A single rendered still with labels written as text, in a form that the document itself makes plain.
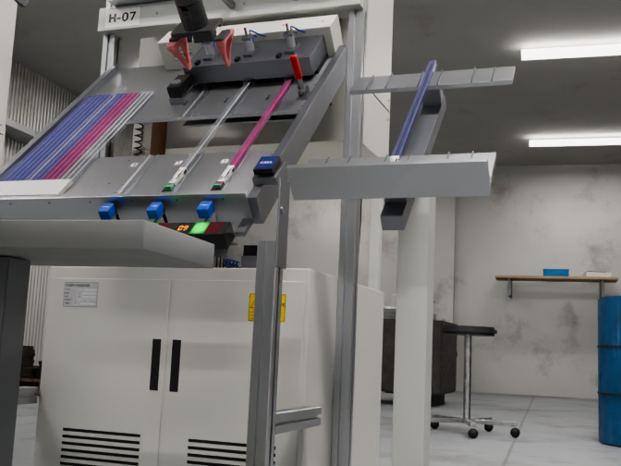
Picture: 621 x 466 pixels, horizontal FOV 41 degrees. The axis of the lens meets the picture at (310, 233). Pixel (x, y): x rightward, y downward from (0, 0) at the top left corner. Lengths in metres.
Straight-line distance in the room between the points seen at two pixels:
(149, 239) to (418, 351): 0.63
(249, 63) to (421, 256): 0.74
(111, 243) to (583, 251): 10.38
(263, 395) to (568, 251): 9.92
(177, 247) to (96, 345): 0.91
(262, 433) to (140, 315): 0.59
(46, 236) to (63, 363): 0.98
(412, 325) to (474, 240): 9.83
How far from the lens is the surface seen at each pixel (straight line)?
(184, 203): 1.63
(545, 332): 11.23
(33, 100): 8.65
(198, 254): 1.26
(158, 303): 1.99
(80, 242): 1.15
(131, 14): 2.44
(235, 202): 1.58
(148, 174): 1.79
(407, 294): 1.56
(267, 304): 1.54
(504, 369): 11.24
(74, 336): 2.11
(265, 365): 1.54
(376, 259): 2.43
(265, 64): 2.04
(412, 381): 1.56
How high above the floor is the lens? 0.44
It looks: 8 degrees up
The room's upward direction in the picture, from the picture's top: 3 degrees clockwise
